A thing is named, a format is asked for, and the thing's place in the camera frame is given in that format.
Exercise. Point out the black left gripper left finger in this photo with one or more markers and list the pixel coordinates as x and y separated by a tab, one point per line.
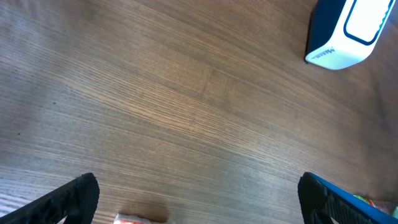
74	203

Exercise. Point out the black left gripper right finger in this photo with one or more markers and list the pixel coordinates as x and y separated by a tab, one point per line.
322	202

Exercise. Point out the small red white packet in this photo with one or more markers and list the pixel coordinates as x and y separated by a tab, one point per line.
132	219

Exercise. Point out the green snack bag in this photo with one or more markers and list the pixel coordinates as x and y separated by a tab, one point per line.
389	208

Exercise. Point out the white barcode scanner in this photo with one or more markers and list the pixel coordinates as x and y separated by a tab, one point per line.
343	33

